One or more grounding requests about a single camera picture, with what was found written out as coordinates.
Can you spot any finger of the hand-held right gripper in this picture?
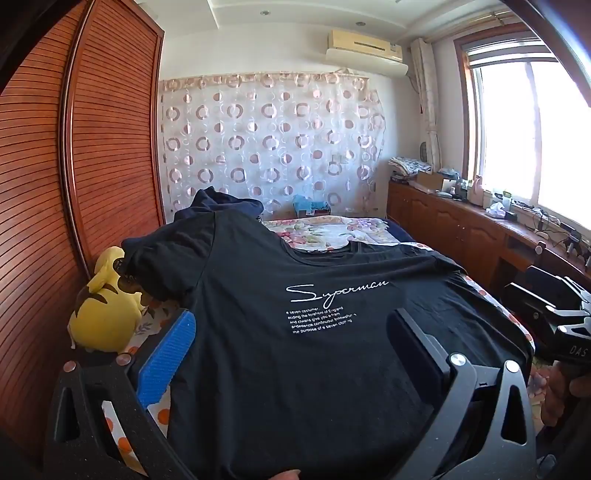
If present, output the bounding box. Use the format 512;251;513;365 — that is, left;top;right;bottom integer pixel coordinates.
501;282;557;340
526;265;573;298

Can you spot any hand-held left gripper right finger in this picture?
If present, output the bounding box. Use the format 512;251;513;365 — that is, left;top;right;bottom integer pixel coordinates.
388;308;539;480

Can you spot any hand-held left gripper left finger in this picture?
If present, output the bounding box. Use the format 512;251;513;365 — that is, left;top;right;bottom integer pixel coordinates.
44;309;199;480

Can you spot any black t-shirt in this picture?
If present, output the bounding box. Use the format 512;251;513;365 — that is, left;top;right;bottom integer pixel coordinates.
122;210;534;480

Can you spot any person's right hand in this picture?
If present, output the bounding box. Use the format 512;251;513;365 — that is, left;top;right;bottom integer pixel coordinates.
542;362;591;430

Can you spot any orange-print bed sheet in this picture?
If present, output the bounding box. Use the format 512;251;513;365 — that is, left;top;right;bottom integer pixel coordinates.
99;272;539;476

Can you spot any yellow plush toy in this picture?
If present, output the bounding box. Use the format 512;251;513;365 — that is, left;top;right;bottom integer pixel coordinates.
68;246;148;354

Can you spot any long wooden cabinet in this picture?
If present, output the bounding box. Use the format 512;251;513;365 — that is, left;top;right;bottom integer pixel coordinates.
387;178;591;296

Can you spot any navy bedspread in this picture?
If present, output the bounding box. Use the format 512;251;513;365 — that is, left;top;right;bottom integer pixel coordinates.
385;219;416;243

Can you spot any window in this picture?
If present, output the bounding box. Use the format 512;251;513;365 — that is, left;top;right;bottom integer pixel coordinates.
455;28;591;241

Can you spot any cardboard box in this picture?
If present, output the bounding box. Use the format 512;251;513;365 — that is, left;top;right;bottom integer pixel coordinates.
416;171;446;192

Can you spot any floral blanket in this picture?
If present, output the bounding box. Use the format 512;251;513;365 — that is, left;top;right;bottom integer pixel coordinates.
263;215;435;254

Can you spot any folded navy cloth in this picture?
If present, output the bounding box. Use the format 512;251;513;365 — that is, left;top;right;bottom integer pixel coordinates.
173;187;264;227

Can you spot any stack of folded fabrics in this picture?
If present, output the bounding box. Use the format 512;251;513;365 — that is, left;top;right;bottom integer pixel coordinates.
388;157;432;178

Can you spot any blue tissue pack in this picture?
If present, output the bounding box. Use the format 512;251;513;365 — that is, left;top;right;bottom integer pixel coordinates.
293;195;331;217

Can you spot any beige window curtain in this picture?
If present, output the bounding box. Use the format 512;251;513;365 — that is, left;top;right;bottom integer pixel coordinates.
409;38;441;174

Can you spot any wooden slatted wardrobe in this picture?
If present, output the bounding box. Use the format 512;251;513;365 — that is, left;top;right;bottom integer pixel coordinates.
0;0;167;480

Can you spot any circle-patterned sheer curtain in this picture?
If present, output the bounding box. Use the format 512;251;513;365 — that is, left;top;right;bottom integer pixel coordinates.
159;71;386;222

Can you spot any wall air conditioner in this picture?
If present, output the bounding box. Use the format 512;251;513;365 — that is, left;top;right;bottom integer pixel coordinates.
325;30;409;77

